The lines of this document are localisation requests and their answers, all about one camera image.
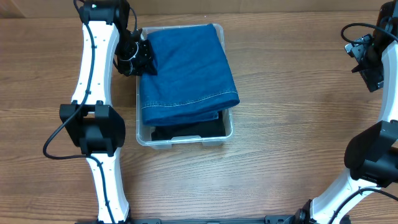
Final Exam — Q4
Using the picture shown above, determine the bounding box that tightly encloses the blue denim cloth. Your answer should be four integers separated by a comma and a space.
139, 24, 240, 126

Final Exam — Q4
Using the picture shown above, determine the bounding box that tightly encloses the black cloth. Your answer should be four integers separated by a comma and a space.
151, 111, 226, 141

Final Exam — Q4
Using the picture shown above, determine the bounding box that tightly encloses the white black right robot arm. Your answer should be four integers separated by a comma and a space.
284, 0, 397, 223

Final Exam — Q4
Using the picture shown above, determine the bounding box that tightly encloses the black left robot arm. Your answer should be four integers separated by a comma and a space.
55, 1, 157, 223

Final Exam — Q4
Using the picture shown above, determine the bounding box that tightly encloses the clear plastic storage bin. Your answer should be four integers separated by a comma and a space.
136, 23, 234, 150

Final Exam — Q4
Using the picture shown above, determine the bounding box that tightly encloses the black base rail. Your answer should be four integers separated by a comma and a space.
74, 214, 312, 224

